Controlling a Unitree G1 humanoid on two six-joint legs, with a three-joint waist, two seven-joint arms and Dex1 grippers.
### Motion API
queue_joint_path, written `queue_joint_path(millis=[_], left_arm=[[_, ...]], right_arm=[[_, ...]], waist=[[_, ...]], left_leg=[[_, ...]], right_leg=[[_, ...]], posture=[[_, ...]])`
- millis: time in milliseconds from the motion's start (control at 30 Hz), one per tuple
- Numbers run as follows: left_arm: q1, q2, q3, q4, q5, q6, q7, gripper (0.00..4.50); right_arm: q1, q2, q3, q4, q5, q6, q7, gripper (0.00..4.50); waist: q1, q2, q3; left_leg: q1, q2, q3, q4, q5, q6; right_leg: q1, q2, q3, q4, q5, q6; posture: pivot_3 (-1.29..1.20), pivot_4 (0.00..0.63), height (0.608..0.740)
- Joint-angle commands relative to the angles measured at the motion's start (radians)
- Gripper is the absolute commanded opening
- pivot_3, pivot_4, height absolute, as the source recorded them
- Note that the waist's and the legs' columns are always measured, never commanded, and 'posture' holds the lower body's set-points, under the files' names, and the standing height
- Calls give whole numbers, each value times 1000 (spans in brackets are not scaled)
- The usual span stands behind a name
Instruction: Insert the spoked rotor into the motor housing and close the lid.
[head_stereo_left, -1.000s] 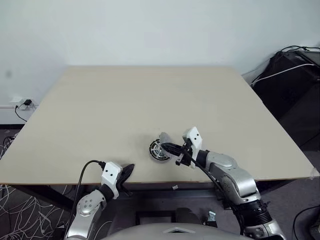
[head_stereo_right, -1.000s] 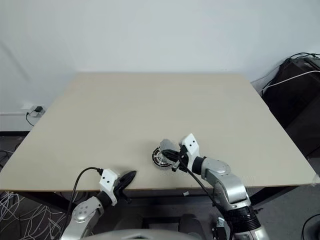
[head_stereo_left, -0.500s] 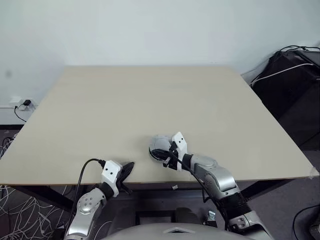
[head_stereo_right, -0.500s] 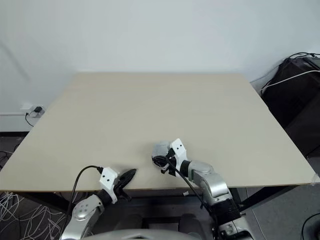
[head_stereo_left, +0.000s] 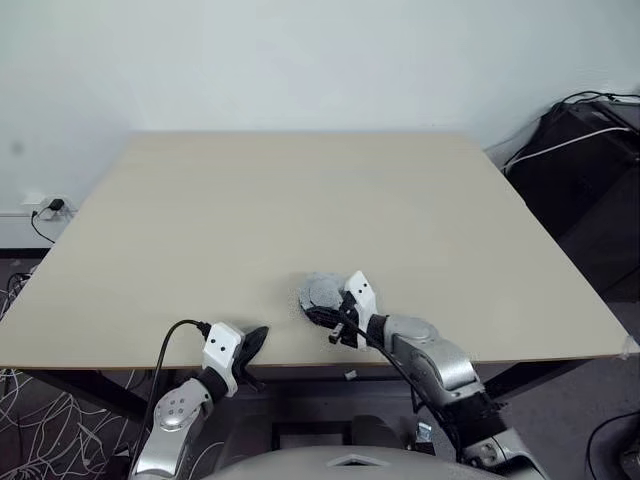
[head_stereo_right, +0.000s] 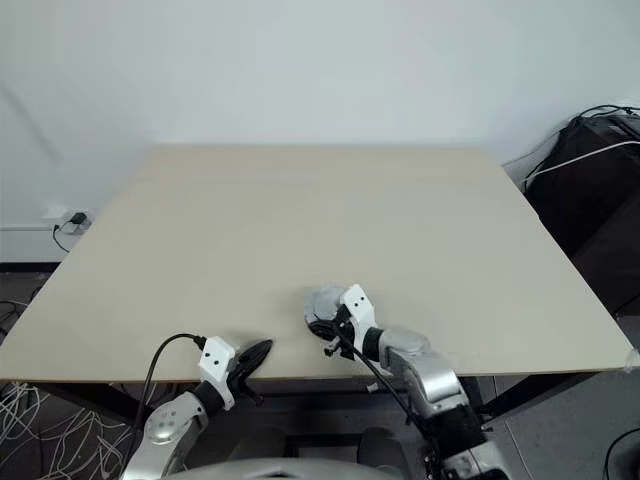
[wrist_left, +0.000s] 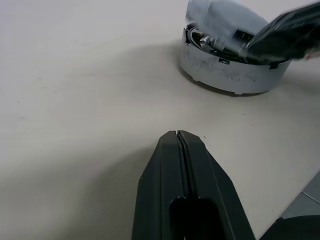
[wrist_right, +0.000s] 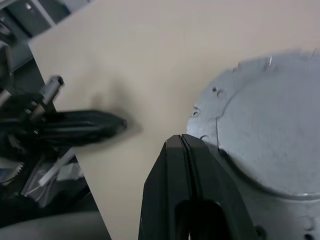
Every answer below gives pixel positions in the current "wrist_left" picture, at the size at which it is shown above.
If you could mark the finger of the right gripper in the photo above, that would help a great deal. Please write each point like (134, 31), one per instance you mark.
(282, 46)
(292, 18)

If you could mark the motor stator in silver housing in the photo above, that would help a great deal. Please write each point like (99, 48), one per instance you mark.
(225, 75)

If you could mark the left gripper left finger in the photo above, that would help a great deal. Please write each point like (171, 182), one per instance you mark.
(160, 175)

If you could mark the dark rounded shape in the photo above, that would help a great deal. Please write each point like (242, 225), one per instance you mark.
(295, 230)

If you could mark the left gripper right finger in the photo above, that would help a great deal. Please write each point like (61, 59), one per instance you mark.
(210, 175)

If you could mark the silver motor cover with gears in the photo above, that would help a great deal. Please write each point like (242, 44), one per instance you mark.
(220, 15)

